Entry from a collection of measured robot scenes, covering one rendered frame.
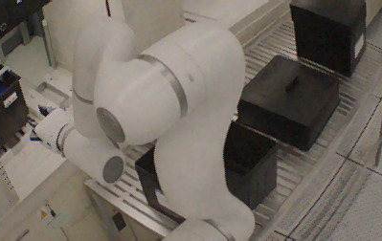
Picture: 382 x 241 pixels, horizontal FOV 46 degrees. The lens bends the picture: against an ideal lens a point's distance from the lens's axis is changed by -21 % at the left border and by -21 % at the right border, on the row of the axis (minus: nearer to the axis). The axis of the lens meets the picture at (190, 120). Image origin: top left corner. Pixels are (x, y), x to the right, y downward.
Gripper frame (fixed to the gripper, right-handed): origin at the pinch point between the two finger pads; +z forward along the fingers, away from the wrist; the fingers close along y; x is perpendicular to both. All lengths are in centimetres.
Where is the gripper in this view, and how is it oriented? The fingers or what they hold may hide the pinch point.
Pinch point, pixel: (37, 116)
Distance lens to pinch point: 130.7
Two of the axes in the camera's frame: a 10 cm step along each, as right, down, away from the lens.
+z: -7.5, -3.4, 5.6
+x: -1.4, -7.5, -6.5
